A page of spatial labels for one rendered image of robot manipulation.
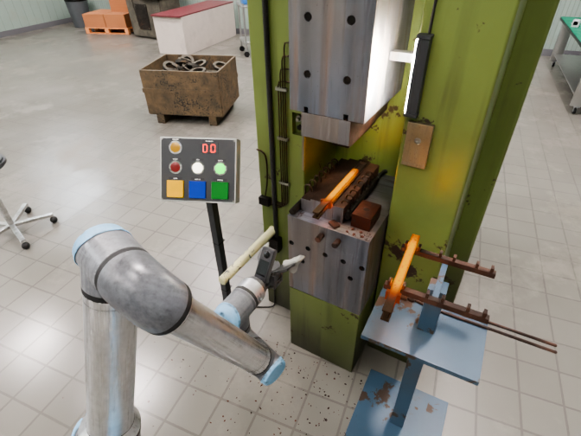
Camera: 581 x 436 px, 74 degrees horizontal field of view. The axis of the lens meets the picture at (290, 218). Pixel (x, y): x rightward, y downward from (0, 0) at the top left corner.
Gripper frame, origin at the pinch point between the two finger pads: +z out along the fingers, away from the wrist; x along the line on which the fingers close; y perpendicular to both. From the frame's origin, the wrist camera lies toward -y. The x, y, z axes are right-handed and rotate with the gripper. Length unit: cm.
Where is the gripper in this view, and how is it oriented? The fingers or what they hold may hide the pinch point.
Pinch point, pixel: (286, 246)
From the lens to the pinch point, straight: 137.5
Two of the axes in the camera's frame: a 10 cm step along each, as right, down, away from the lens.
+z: 5.1, -5.2, 6.9
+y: 0.2, 8.0, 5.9
